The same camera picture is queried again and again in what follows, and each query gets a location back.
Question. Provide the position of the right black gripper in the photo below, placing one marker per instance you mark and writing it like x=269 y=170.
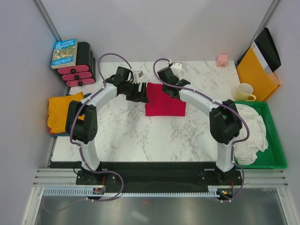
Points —
x=176 y=77

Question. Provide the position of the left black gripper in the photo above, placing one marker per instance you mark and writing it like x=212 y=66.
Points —
x=141 y=96

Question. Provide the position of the red t-shirt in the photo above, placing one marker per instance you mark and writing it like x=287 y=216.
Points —
x=161 y=104

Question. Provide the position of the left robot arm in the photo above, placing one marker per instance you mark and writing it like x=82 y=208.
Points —
x=82 y=116

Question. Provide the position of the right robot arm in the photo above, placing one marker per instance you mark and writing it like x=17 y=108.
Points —
x=225 y=124

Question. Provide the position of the pink cube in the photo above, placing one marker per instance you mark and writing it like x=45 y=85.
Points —
x=222 y=60

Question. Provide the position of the black pink drawer organizer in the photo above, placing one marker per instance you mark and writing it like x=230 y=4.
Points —
x=84 y=72

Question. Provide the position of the yellow mug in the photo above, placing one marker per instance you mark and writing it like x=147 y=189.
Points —
x=244 y=92

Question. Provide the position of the orange folder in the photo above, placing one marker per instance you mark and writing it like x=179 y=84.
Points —
x=254 y=70

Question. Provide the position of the blue folded t-shirt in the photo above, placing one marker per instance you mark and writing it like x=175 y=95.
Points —
x=87 y=95

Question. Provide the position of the yellow folded t-shirt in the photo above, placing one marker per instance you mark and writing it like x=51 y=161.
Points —
x=58 y=110

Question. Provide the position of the blue treehouse book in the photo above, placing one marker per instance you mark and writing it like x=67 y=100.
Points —
x=64 y=54

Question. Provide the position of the black white folder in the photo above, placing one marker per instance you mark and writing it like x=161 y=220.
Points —
x=264 y=42

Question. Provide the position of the white crumpled t-shirt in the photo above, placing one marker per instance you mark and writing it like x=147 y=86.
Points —
x=246 y=152

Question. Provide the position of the green plastic bin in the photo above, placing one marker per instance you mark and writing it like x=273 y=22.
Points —
x=273 y=157

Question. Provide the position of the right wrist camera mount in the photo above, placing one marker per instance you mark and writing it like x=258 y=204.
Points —
x=176 y=68

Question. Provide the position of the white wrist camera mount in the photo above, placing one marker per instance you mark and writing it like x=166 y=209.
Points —
x=136 y=76

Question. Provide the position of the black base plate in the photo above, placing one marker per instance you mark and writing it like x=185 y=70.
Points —
x=140 y=175

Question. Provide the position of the white slotted cable duct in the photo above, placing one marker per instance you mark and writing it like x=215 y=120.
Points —
x=99 y=191

